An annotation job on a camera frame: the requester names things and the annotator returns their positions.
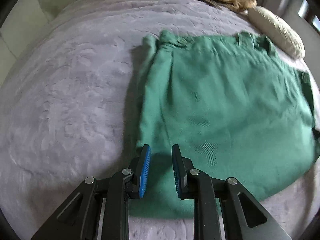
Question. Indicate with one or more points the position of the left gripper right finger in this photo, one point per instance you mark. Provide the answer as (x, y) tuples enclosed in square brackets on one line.
[(223, 209)]

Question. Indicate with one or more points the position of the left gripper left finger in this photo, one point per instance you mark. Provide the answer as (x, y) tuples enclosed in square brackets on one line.
[(98, 209)]

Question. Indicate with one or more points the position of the green trousers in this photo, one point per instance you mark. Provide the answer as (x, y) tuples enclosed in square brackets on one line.
[(232, 106)]

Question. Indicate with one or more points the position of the grey embossed bedspread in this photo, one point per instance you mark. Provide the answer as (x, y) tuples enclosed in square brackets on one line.
[(69, 110)]

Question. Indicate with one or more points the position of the cream pillow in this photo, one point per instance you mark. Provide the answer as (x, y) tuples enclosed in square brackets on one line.
[(278, 31)]

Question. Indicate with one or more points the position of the window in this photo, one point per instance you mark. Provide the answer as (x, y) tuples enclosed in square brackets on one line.
[(305, 12)]

